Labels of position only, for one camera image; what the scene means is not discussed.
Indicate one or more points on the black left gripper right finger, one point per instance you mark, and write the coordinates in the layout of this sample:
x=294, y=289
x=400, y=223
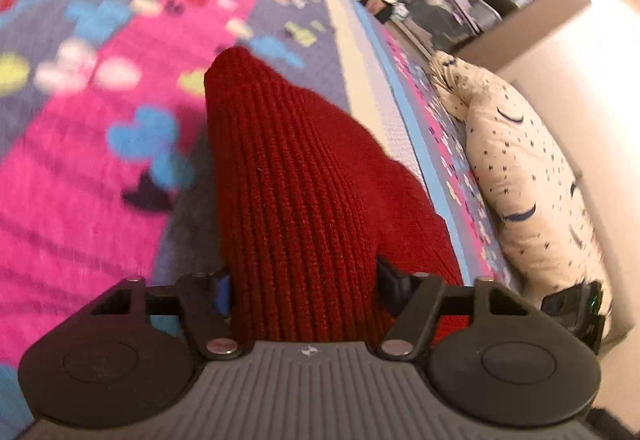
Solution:
x=413, y=301

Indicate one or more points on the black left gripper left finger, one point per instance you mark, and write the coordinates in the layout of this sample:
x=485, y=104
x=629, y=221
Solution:
x=206, y=328

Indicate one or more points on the red knitted garment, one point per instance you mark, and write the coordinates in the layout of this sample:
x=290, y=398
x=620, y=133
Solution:
x=308, y=206

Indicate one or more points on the cream star-patterned pillow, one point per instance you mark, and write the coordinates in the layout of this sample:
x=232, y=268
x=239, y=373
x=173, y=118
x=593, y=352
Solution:
x=545, y=230

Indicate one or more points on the floral fleece bed blanket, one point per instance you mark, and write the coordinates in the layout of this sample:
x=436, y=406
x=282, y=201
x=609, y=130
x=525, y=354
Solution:
x=105, y=170

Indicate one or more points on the dark bag on sill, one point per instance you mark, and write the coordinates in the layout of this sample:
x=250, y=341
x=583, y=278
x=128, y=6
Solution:
x=380, y=9

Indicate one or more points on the clear plastic storage bin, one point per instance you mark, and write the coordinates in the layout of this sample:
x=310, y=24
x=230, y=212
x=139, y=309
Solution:
x=445, y=25

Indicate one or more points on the brown wooden shelf unit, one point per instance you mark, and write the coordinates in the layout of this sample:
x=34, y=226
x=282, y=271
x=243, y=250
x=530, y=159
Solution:
x=520, y=25

